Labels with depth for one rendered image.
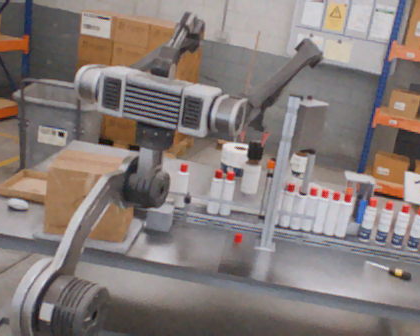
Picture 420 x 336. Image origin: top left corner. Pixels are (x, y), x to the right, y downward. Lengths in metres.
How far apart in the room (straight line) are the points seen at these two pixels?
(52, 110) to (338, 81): 3.52
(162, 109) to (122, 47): 4.08
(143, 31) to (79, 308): 4.43
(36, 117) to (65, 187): 2.53
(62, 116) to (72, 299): 3.07
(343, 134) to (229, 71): 1.63
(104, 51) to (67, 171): 3.91
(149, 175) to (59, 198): 0.42
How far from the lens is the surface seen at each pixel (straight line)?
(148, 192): 1.99
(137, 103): 1.94
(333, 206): 2.52
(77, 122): 4.62
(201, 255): 2.28
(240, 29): 7.06
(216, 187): 2.50
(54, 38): 8.17
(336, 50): 6.71
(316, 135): 2.36
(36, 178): 2.90
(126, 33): 5.93
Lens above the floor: 1.85
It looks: 17 degrees down
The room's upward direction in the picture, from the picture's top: 11 degrees clockwise
